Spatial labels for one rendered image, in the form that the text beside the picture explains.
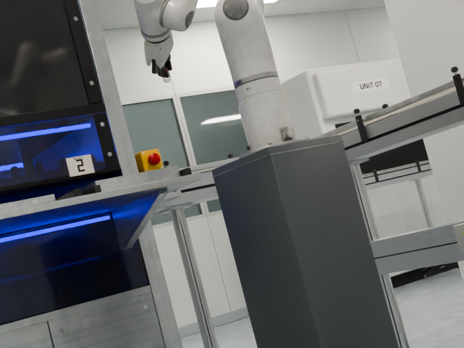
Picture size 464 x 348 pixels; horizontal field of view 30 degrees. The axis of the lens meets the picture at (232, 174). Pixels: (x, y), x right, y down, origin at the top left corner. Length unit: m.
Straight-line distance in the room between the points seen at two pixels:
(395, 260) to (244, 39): 1.12
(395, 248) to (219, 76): 5.93
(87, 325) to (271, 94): 0.95
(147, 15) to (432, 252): 1.22
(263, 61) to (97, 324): 0.99
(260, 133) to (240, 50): 0.22
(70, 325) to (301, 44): 7.10
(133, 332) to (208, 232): 5.56
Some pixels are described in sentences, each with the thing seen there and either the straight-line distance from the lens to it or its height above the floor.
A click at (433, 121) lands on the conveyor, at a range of 2.74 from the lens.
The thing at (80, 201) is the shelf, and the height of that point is 0.86.
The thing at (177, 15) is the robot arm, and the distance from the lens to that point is 2.29.
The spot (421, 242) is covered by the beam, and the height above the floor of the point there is 0.51.
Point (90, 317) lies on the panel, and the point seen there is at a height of 0.55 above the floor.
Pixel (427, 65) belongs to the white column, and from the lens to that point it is 3.58.
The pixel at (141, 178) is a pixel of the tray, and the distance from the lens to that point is 2.42.
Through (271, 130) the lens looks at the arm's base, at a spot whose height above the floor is 0.91.
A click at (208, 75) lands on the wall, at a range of 8.69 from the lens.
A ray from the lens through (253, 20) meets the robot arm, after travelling 2.20.
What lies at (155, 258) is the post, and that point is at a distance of 2.82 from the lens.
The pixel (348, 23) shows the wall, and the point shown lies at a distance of 10.00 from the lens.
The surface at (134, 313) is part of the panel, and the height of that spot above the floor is 0.53.
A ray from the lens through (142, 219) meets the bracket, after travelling 2.59.
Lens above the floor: 0.64
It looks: 5 degrees up
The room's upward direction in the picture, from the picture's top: 15 degrees counter-clockwise
